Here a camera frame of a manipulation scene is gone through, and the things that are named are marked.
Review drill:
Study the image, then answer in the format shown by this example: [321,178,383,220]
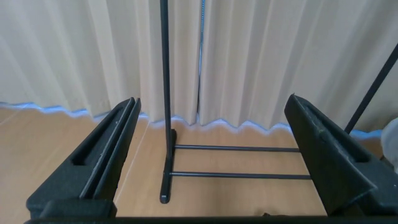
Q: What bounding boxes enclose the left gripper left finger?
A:
[26,97,142,218]

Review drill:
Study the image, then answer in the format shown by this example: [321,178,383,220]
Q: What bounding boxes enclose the black clothes rack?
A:
[159,0,398,205]

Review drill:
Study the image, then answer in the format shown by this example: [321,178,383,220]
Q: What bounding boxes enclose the beige curtain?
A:
[0,0,398,133]

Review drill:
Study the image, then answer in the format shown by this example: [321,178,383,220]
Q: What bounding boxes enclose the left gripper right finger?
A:
[284,94,398,217]

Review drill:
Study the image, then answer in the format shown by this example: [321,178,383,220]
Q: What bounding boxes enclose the pale grey shorts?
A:
[381,118,398,174]

